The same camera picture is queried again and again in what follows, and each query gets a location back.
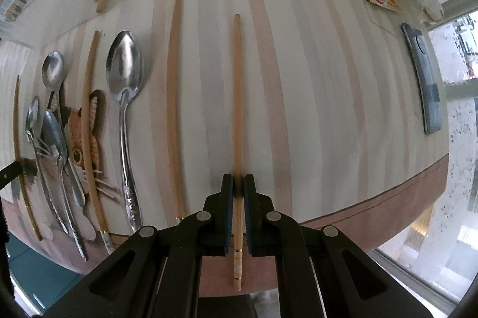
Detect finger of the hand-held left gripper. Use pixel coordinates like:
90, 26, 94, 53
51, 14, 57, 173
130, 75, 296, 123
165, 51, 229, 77
0, 160, 36, 189

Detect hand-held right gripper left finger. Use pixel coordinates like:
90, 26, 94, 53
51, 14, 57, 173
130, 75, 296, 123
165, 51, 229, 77
45, 173, 234, 318

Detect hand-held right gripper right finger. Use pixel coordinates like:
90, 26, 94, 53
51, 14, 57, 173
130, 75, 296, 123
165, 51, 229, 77
244, 174, 446, 318

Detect wooden chopstick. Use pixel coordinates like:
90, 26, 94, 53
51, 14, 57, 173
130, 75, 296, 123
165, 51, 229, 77
81, 30, 115, 254
13, 75, 43, 242
232, 14, 243, 292
166, 0, 186, 222

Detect small round metal spoon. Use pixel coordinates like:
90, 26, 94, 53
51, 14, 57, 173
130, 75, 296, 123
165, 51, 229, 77
41, 51, 86, 208

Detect striped cat print tablecloth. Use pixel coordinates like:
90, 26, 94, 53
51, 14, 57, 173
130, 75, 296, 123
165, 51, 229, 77
0, 0, 451, 298

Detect large metal spoon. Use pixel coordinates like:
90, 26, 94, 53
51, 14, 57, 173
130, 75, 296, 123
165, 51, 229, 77
105, 30, 145, 233

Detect white lace curtain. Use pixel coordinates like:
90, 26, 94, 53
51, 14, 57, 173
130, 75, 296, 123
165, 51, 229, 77
377, 10, 478, 283

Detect grey rectangular remote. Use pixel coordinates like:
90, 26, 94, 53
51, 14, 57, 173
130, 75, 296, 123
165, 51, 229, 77
401, 23, 444, 134

